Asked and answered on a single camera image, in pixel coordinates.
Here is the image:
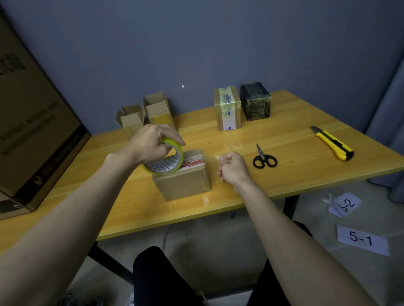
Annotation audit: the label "person's left hand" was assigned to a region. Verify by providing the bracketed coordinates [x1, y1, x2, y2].
[124, 124, 187, 166]

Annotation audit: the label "person's right hand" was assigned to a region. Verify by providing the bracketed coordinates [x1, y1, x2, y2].
[217, 151, 254, 189]

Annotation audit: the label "yellow tape roll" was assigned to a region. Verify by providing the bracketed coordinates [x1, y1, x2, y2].
[141, 137, 184, 176]

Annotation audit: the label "black handled scissors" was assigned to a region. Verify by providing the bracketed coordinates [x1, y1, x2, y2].
[252, 143, 278, 169]

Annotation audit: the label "small carton yellow tape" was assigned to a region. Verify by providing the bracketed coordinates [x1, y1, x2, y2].
[142, 91, 177, 132]

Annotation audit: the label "small carton red label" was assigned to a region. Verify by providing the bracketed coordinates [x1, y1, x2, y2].
[152, 149, 211, 202]

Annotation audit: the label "brown box with white label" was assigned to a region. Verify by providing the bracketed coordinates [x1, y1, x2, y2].
[213, 85, 243, 132]

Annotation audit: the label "black cardboard box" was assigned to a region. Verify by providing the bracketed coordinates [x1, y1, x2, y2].
[239, 82, 272, 121]

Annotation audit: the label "person's right forearm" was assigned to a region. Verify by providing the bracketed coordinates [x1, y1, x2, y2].
[235, 178, 379, 306]

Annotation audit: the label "person's left forearm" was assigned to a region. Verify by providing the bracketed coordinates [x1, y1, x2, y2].
[0, 150, 139, 306]

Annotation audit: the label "person's black trousers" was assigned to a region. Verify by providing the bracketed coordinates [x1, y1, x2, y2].
[132, 220, 313, 306]

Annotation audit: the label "black table leg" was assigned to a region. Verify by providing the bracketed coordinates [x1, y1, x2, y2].
[87, 244, 135, 286]
[282, 195, 300, 220]

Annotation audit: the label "yellow utility knife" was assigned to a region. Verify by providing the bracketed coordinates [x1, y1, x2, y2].
[310, 126, 355, 162]

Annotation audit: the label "large flat brown carton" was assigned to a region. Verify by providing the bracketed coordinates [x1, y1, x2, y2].
[0, 12, 92, 221]

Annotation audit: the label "wide white paper floor label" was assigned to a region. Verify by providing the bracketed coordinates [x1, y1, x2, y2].
[337, 224, 391, 257]

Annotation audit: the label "grey pleated curtain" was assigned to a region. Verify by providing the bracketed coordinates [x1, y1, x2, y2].
[364, 53, 404, 204]

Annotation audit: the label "thin floor cable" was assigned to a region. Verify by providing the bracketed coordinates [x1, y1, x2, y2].
[162, 224, 173, 253]

